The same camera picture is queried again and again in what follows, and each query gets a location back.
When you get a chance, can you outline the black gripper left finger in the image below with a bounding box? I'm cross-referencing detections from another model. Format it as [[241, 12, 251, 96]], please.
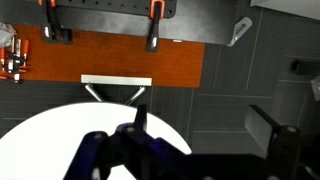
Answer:
[[63, 104, 201, 180]]

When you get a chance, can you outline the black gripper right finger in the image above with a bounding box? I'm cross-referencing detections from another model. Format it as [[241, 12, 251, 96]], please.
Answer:
[[244, 104, 304, 180]]

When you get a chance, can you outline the white crumpled sheet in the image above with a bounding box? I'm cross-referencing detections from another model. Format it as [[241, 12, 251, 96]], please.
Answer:
[[310, 75, 320, 103]]

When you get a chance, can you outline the orange-brown wooden desk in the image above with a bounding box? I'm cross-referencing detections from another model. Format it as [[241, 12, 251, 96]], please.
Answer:
[[0, 23, 206, 89]]

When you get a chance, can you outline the orange and black bar clamp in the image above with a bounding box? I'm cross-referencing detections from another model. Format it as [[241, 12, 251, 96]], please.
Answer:
[[37, 0, 74, 45], [145, 0, 167, 54]]

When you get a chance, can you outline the white plastic tag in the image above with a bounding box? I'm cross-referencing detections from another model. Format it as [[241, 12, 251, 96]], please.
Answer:
[[226, 16, 254, 48]]

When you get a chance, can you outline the white panel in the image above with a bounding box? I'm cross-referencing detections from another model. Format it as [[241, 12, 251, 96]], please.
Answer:
[[249, 0, 320, 22]]

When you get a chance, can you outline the black perforated board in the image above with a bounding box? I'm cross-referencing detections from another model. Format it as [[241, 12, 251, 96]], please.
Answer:
[[24, 0, 178, 19]]

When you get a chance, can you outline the clear crumpled plastic bag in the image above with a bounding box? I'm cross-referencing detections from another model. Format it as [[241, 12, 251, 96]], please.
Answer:
[[0, 21, 18, 49]]

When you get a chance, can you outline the silver metal frame with legs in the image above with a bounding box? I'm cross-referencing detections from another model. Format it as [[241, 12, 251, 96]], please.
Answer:
[[80, 73, 153, 106]]

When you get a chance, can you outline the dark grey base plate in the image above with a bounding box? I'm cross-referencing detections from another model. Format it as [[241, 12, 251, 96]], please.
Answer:
[[0, 0, 242, 45]]

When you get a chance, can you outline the small orange handled clamp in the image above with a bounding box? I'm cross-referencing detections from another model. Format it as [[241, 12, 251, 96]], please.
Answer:
[[19, 38, 32, 74], [0, 37, 22, 84]]

